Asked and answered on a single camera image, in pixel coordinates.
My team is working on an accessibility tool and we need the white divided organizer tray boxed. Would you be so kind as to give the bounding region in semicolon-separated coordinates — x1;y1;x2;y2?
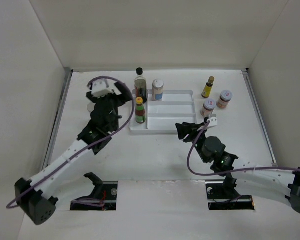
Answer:
129;90;197;135

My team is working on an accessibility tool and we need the orange spice jar back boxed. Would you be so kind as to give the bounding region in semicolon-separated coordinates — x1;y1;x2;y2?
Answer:
216;90;233;109

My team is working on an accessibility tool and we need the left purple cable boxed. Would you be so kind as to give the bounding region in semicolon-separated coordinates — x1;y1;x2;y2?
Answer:
6;75;136;210

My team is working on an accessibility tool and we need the orange spice jar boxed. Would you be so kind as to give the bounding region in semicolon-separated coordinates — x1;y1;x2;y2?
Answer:
200;98;216;118
216;90;233;109

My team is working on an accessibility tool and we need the dark soy sauce bottle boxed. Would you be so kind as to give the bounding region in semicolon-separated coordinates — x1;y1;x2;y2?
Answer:
134;67;148;104

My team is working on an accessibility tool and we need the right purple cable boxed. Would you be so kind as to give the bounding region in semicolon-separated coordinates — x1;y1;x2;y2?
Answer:
187;121;300;176

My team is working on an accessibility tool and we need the small yellow oil bottle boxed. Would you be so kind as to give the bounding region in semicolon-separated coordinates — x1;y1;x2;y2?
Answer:
201;76;215;98

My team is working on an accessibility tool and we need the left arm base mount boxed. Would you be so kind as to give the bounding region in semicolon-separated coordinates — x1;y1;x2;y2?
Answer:
70;172;119;211

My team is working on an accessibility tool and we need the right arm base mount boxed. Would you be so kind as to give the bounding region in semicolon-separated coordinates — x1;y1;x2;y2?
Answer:
205;176;255;211

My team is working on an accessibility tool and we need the purple cable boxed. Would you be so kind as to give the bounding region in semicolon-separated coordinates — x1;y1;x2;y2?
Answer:
187;121;300;176
6;75;136;210

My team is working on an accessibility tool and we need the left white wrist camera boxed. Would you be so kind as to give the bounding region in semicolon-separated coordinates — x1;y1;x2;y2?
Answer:
88;78;115;98

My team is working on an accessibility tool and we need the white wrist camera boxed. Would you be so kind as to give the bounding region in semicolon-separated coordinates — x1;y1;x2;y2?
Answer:
204;114;218;129
88;78;115;98

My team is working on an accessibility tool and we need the white granule jar blue label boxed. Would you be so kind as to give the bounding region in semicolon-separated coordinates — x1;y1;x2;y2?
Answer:
152;79;164;102

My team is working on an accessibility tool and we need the orange spice jar front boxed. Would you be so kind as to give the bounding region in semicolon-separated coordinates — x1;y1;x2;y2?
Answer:
200;98;216;118

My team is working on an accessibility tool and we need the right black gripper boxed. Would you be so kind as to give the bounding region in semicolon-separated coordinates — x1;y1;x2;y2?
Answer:
175;121;209;163

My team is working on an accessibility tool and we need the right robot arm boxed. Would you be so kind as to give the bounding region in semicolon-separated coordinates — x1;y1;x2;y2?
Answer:
175;119;300;214

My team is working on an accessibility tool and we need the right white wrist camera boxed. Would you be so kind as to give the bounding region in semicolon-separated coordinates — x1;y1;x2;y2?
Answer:
204;114;218;129

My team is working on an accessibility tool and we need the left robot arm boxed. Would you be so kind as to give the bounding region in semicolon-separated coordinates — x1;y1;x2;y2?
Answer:
14;78;133;226

